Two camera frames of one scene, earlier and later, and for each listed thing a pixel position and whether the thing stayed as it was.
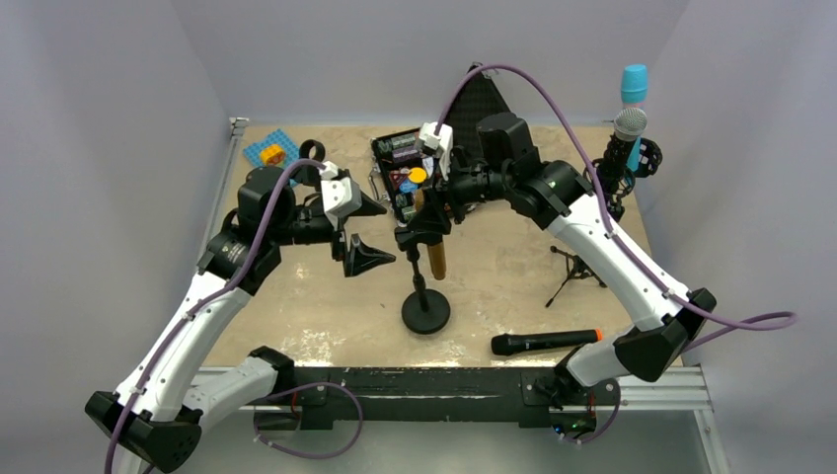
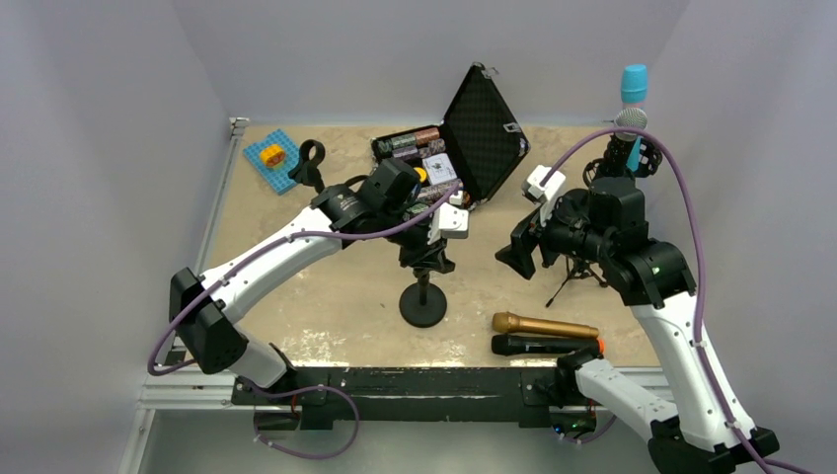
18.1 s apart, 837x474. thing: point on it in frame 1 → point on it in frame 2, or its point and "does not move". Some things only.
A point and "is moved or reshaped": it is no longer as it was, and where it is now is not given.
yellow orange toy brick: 272,155 does not move
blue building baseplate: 275,137 does not move
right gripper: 429,206 → 525,238
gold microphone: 436,256 is moved or reshaped
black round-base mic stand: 311,175 does not move
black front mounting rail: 527,394 does not move
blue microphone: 634,94 does not move
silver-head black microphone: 630,124 does not move
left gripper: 360,257 → 421,254
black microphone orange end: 506,344 is moved or reshaped
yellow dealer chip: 417,175 does not move
